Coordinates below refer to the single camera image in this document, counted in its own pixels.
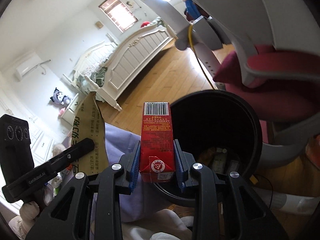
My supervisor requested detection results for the pink plush on nightstand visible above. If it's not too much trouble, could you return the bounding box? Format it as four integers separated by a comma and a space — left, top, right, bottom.
59, 108, 66, 116

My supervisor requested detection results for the purple floral table cloth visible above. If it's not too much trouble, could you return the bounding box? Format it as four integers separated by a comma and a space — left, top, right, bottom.
94, 123, 170, 237

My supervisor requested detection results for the black trash bin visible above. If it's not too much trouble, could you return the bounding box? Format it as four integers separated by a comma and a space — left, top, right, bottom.
151, 90, 268, 214

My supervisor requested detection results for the white air conditioner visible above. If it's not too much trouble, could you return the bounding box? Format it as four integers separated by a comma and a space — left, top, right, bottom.
15, 52, 52, 81

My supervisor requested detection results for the white wardrobe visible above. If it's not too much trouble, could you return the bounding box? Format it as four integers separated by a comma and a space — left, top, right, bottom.
0, 87, 66, 221

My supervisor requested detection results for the right hand in white glove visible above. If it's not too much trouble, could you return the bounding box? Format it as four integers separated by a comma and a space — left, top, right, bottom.
121, 209, 192, 239

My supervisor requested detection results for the red box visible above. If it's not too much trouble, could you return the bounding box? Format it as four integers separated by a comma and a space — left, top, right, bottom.
139, 102, 176, 183

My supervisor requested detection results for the left hand in white glove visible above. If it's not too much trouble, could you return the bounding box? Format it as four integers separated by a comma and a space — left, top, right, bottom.
8, 184, 56, 240

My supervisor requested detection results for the red grey office chair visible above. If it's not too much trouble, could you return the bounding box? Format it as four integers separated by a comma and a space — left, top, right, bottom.
192, 0, 319, 167

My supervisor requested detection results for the white wooden bed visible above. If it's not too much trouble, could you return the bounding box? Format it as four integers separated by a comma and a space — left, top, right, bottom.
64, 18, 175, 111

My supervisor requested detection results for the purple plush toy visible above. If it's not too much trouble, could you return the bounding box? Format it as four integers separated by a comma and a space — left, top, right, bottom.
49, 88, 72, 109

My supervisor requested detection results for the yellow milk powder packet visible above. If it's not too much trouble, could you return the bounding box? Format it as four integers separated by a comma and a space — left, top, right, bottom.
71, 92, 109, 176

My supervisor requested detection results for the white nightstand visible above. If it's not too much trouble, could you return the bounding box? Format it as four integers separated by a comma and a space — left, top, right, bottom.
61, 93, 84, 125

